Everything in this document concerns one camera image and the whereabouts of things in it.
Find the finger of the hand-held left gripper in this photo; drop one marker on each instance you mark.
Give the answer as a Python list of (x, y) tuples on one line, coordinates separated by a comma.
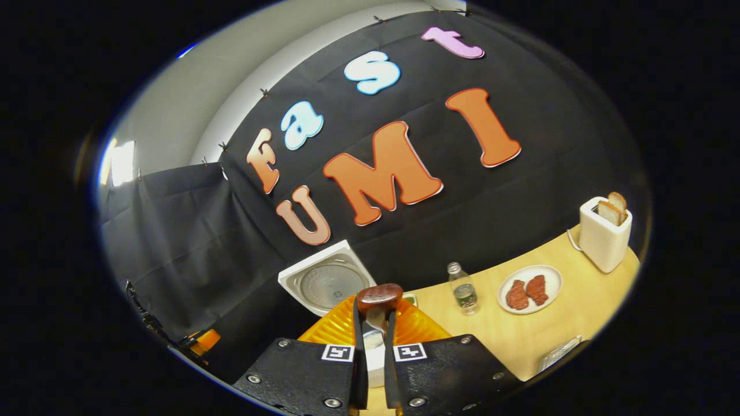
[(206, 341)]

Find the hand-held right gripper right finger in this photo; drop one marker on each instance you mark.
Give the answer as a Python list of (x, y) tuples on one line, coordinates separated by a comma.
[(391, 370)]

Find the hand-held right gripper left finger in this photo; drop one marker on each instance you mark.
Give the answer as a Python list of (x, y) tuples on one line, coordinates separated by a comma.
[(359, 370)]

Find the dark wooden spoon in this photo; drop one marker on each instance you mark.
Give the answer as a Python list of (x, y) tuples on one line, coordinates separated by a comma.
[(378, 297)]

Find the metal chopstick holder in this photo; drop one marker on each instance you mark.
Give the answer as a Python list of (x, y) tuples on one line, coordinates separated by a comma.
[(558, 353)]

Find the small green white cup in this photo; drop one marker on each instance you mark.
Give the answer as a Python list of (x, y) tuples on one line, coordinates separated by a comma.
[(411, 299)]

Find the clear plastic water bottle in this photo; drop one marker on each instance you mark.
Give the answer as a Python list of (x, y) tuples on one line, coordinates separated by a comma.
[(465, 294)]

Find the red meat piece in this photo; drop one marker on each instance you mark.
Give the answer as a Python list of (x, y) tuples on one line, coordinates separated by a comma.
[(517, 296), (537, 290)]

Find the black backdrop cloth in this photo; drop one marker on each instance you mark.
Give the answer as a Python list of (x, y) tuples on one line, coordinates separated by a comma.
[(462, 202)]

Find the white round plate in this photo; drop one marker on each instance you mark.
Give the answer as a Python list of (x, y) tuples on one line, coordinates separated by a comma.
[(552, 280)]

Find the white toaster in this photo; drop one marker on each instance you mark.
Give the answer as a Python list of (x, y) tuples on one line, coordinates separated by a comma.
[(601, 242)]

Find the toasted bread slice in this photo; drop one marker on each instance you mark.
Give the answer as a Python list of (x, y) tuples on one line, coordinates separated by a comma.
[(609, 212), (618, 201)]

